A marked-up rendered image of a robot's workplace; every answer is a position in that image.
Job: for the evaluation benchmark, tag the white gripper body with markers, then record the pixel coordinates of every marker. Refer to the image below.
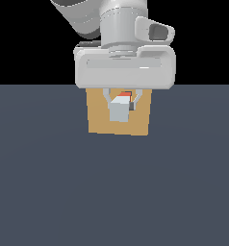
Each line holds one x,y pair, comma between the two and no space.
126,75

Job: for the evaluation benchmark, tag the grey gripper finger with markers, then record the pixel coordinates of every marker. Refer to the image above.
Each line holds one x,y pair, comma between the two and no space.
135,98
106,96

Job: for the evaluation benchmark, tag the small white cube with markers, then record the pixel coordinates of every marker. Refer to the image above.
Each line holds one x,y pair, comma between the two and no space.
119,109

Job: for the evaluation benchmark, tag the tan box with hole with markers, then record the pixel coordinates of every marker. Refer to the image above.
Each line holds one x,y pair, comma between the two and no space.
97,115

